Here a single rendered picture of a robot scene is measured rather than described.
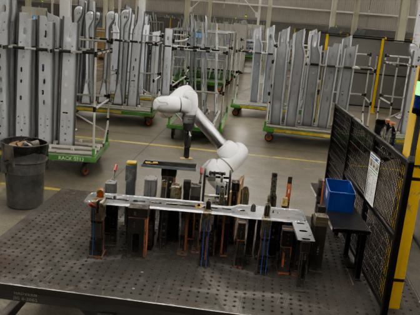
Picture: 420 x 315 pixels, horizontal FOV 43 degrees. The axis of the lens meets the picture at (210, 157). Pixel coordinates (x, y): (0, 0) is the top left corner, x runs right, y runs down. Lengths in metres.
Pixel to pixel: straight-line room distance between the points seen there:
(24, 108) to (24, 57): 0.71
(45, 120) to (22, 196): 1.87
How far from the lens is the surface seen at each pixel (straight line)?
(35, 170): 6.00
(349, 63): 10.48
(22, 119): 7.78
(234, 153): 4.10
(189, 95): 3.52
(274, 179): 3.51
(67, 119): 7.59
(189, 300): 2.94
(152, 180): 3.49
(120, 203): 3.37
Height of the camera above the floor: 2.14
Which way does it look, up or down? 14 degrees down
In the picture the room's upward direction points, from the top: 5 degrees clockwise
